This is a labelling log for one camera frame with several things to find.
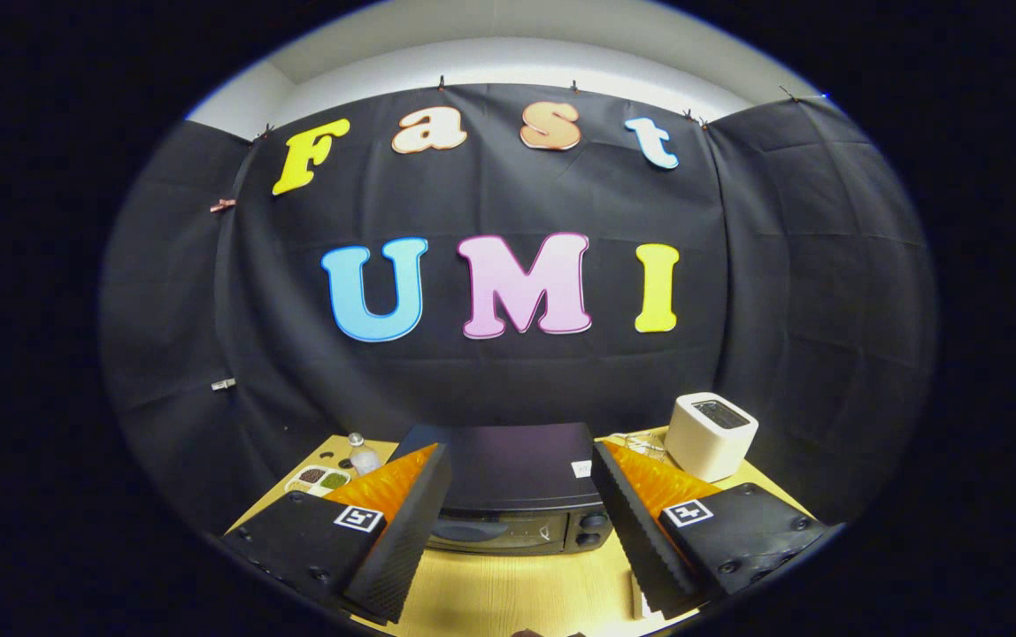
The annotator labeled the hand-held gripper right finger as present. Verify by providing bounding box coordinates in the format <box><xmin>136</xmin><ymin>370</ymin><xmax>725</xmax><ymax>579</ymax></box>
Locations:
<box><xmin>590</xmin><ymin>441</ymin><xmax>829</xmax><ymax>622</ymax></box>

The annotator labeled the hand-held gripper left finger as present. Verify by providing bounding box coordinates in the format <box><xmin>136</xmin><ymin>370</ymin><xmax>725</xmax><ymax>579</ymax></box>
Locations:
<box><xmin>221</xmin><ymin>442</ymin><xmax>454</xmax><ymax>625</ymax></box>

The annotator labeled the black toaster oven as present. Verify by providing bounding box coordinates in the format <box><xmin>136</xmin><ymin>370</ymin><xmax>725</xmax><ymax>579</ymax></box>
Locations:
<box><xmin>389</xmin><ymin>423</ymin><xmax>612</xmax><ymax>556</ymax></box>

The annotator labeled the white pop-up toaster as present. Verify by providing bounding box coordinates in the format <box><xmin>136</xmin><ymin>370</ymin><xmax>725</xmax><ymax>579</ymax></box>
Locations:
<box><xmin>665</xmin><ymin>392</ymin><xmax>759</xmax><ymax>483</ymax></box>

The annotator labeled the clear plastic bottle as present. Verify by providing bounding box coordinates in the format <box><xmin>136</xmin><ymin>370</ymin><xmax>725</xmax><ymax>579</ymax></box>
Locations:
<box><xmin>347</xmin><ymin>432</ymin><xmax>382</xmax><ymax>476</ymax></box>

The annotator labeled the white divided spice dish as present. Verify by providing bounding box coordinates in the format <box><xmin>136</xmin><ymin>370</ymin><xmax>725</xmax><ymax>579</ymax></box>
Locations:
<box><xmin>285</xmin><ymin>464</ymin><xmax>351</xmax><ymax>498</ymax></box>

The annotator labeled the black backdrop cloth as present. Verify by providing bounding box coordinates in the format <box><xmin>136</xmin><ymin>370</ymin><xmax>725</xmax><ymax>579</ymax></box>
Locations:
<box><xmin>99</xmin><ymin>84</ymin><xmax>938</xmax><ymax>532</ymax></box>

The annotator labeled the metal wire holder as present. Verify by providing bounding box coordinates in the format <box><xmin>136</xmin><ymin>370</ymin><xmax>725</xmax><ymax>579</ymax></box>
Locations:
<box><xmin>605</xmin><ymin>432</ymin><xmax>670</xmax><ymax>463</ymax></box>

